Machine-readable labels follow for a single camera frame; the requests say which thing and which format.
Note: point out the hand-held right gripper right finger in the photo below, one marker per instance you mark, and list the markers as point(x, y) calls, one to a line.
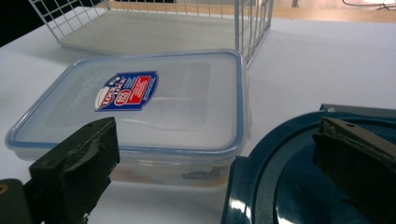
point(358, 161)

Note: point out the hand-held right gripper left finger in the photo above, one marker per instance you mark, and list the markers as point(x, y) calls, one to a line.
point(77, 161)

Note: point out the clear rectangular food container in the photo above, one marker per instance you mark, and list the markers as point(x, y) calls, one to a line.
point(186, 124)

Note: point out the grey flat metal piece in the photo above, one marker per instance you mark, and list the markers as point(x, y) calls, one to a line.
point(358, 110)

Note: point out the dark teal round container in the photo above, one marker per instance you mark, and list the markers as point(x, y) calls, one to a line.
point(280, 186)

